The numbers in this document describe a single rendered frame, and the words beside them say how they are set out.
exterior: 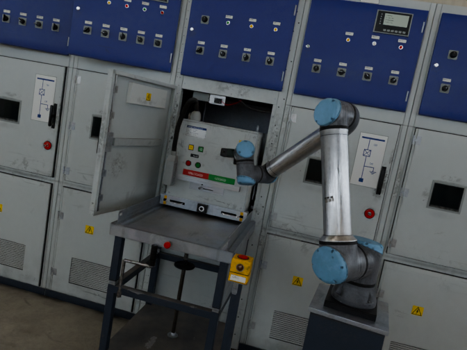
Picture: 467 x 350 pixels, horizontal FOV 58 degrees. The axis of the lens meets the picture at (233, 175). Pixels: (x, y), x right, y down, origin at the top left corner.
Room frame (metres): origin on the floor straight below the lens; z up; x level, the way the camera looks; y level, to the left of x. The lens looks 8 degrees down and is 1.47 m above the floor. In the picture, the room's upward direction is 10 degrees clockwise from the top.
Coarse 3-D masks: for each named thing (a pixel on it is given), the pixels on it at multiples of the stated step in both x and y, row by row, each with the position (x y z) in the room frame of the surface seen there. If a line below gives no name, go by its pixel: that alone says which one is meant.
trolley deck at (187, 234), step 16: (160, 208) 2.47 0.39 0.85; (176, 208) 2.54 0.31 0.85; (112, 224) 2.00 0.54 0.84; (128, 224) 2.03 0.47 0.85; (144, 224) 2.08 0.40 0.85; (160, 224) 2.13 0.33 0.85; (176, 224) 2.19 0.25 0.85; (192, 224) 2.25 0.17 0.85; (208, 224) 2.31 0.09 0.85; (224, 224) 2.37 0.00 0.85; (144, 240) 1.97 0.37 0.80; (160, 240) 1.96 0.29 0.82; (176, 240) 1.94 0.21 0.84; (192, 240) 1.97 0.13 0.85; (208, 240) 2.01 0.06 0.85; (224, 240) 2.06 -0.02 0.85; (240, 240) 2.11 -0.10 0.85; (208, 256) 1.91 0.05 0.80; (224, 256) 1.90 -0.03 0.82
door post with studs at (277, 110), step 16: (304, 0) 2.55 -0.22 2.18; (288, 64) 2.56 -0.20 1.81; (288, 80) 2.55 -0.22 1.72; (272, 112) 2.57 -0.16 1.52; (272, 128) 2.56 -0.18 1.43; (272, 144) 2.56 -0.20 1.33; (256, 192) 2.57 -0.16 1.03; (256, 208) 2.57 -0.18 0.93; (256, 224) 2.56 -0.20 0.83; (256, 240) 2.56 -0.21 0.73; (240, 304) 2.56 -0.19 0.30; (240, 320) 2.56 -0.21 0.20
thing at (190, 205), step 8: (160, 200) 2.52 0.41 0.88; (176, 200) 2.50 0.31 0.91; (184, 200) 2.49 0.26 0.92; (184, 208) 2.49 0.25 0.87; (192, 208) 2.48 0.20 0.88; (208, 208) 2.46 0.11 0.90; (216, 208) 2.45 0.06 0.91; (224, 208) 2.44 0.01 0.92; (224, 216) 2.44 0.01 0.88; (240, 216) 2.43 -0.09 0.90
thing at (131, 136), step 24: (120, 72) 2.15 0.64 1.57; (120, 96) 2.22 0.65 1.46; (144, 96) 2.36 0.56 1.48; (168, 96) 2.65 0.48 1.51; (120, 120) 2.24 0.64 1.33; (144, 120) 2.45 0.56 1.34; (168, 120) 2.68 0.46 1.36; (120, 144) 2.24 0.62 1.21; (144, 144) 2.45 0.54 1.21; (96, 168) 2.10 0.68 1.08; (120, 168) 2.30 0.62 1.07; (144, 168) 2.52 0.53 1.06; (96, 192) 2.10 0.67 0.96; (120, 192) 2.33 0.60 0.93; (144, 192) 2.55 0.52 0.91
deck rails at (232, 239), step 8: (152, 200) 2.41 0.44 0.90; (128, 208) 2.09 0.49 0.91; (136, 208) 2.20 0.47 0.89; (144, 208) 2.30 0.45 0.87; (152, 208) 2.42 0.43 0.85; (120, 216) 2.02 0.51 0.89; (128, 216) 2.11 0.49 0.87; (136, 216) 2.20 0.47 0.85; (144, 216) 2.24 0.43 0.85; (248, 216) 2.42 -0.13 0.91; (120, 224) 2.00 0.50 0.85; (240, 224) 2.18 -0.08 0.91; (248, 224) 2.45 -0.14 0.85; (240, 232) 2.23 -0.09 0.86; (232, 240) 2.00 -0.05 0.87; (224, 248) 1.93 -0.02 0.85
